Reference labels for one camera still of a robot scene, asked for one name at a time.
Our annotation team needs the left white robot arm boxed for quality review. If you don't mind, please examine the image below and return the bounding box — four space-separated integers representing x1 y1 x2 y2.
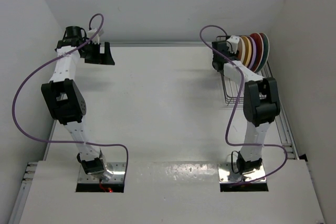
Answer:
41 26 115 182

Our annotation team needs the purple cable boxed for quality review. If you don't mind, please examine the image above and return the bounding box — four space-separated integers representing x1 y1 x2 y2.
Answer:
199 25 288 187
12 13 129 180

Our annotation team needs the red teal floral plate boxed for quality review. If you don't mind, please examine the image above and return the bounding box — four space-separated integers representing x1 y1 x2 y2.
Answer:
250 33 264 72
258 33 270 71

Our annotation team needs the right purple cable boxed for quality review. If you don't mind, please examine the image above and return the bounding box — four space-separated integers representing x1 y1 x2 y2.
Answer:
199 25 288 187

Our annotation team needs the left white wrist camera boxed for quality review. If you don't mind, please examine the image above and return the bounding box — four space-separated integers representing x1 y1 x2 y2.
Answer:
87 28 104 44

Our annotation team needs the purple plate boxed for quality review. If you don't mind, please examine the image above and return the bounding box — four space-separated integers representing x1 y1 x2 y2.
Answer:
247 36 257 70

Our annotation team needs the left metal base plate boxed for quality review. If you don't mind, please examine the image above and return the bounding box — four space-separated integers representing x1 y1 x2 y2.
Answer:
77 162 126 184

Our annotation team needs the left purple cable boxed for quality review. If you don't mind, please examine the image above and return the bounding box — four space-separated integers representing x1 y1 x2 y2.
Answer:
12 13 129 180

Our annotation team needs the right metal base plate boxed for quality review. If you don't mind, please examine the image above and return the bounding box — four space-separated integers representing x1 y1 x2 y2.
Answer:
218 162 266 185

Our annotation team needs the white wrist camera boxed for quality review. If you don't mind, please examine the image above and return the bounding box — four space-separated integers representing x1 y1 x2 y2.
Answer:
226 35 240 54
87 28 104 44

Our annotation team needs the wire dish rack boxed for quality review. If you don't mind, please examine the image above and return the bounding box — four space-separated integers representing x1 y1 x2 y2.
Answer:
215 35 267 105

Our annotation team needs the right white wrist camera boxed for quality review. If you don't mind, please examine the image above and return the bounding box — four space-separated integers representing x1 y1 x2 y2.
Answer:
226 35 240 54

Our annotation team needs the cream plate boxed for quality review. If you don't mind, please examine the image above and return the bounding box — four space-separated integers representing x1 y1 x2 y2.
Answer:
237 36 246 62

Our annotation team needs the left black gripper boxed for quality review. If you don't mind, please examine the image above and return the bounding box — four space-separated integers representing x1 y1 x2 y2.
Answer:
81 41 114 65

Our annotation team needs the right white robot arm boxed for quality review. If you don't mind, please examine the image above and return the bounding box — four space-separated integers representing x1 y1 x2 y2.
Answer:
212 37 280 174

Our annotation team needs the metal base plate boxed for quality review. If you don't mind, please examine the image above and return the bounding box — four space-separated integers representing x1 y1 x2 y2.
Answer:
218 162 266 185
77 162 126 184

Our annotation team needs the tan plate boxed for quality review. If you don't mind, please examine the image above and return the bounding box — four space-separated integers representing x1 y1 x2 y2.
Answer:
241 36 253 67

